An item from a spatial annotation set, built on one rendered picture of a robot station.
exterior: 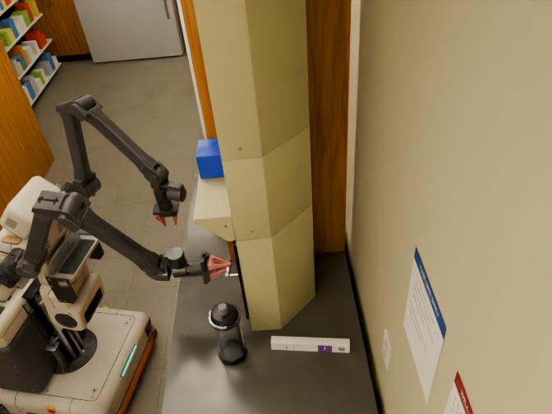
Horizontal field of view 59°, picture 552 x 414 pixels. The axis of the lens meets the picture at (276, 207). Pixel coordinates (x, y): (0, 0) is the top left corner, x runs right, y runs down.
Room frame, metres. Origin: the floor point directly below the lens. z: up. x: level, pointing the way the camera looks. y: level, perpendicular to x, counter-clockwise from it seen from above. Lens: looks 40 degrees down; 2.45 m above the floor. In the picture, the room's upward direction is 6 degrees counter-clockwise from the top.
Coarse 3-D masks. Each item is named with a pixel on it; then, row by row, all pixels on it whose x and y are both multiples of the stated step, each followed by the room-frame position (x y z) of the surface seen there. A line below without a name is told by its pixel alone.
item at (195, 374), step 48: (192, 240) 1.59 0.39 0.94; (192, 288) 1.31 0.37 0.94; (240, 288) 1.28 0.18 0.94; (336, 288) 1.24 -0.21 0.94; (192, 336) 1.08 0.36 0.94; (288, 336) 1.04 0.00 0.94; (336, 336) 1.02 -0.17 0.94; (192, 384) 0.88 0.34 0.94; (240, 384) 0.86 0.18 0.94; (288, 384) 0.85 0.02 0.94; (336, 384) 0.83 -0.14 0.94
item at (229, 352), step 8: (232, 304) 1.03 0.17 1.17; (240, 312) 0.99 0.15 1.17; (216, 328) 0.94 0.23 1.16; (224, 328) 0.94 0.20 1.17; (232, 328) 0.94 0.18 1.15; (216, 336) 0.96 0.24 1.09; (224, 336) 0.94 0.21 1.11; (232, 336) 0.95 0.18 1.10; (224, 344) 0.94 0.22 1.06; (232, 344) 0.94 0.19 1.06; (240, 344) 0.96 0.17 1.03; (224, 352) 0.95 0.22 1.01; (232, 352) 0.94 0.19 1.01; (240, 352) 0.95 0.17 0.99; (232, 360) 0.94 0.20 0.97
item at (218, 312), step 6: (216, 306) 1.01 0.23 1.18; (222, 306) 0.99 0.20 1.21; (228, 306) 1.01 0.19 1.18; (234, 306) 1.01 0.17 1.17; (216, 312) 0.99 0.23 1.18; (222, 312) 0.97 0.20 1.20; (228, 312) 0.98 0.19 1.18; (234, 312) 0.98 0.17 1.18; (210, 318) 0.98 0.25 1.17; (216, 318) 0.97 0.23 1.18; (222, 318) 0.96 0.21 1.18; (228, 318) 0.96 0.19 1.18; (234, 318) 0.96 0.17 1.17; (216, 324) 0.95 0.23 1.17; (222, 324) 0.94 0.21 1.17; (228, 324) 0.95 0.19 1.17
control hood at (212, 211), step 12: (204, 180) 1.27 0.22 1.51; (216, 180) 1.26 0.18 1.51; (204, 192) 1.20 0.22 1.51; (216, 192) 1.20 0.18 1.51; (204, 204) 1.15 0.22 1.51; (216, 204) 1.14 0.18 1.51; (228, 204) 1.14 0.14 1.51; (204, 216) 1.09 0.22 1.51; (216, 216) 1.08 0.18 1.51; (228, 216) 1.08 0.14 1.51; (216, 228) 1.07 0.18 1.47; (228, 228) 1.07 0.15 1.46; (228, 240) 1.07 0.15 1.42
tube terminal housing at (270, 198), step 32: (256, 160) 1.07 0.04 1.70; (288, 160) 1.14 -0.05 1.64; (256, 192) 1.07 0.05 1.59; (288, 192) 1.13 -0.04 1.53; (256, 224) 1.07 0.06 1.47; (288, 224) 1.13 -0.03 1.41; (256, 256) 1.07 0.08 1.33; (288, 256) 1.12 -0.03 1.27; (256, 288) 1.07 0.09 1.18; (288, 288) 1.11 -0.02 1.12; (256, 320) 1.07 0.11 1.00; (288, 320) 1.10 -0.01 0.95
